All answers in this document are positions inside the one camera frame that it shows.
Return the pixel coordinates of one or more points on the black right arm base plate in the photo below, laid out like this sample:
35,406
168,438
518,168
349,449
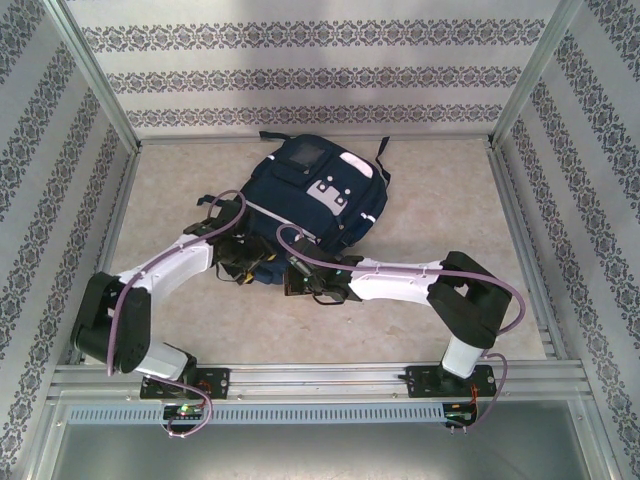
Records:
417,382

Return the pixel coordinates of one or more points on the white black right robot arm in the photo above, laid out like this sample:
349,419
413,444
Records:
395,282

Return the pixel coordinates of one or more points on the aluminium table side rail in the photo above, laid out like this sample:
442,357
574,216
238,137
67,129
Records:
122,200
500,170

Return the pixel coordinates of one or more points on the grey metal front panel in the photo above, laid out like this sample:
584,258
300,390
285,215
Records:
320,450

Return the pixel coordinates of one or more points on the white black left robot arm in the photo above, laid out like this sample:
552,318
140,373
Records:
170,260

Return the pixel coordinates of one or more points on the aluminium table back rail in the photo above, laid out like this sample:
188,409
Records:
200,140

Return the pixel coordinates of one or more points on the aluminium frame post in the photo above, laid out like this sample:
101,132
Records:
95,75
532,75

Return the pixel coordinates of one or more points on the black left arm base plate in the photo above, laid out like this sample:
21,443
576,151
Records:
217,382

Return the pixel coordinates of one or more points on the aluminium mounting rail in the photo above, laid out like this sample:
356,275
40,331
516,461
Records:
320,382

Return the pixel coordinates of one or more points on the navy blue student backpack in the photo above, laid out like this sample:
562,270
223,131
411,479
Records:
300,200

